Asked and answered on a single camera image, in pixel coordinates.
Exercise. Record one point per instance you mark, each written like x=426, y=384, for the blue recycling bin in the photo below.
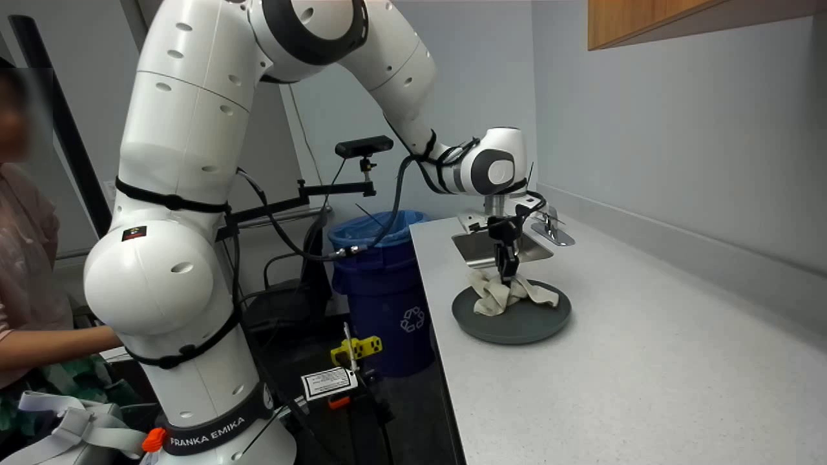
x=382, y=290

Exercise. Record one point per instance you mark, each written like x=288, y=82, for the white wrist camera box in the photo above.
x=524, y=206

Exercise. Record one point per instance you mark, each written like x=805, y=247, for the dark green round plate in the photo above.
x=520, y=325

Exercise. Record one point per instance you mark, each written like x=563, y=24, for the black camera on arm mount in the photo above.
x=354, y=149

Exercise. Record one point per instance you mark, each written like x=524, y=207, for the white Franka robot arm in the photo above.
x=156, y=276

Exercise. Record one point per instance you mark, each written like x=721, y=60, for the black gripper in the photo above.
x=505, y=234

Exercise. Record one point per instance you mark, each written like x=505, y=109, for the person in pink shirt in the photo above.
x=38, y=343

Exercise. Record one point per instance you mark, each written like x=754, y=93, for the wooden upper cabinet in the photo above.
x=633, y=22

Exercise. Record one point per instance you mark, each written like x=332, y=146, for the yellow black clamp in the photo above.
x=351, y=350

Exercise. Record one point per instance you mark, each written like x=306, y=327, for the cream cloth towel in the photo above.
x=491, y=296

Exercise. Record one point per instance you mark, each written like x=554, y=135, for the stainless steel sink basin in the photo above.
x=480, y=247

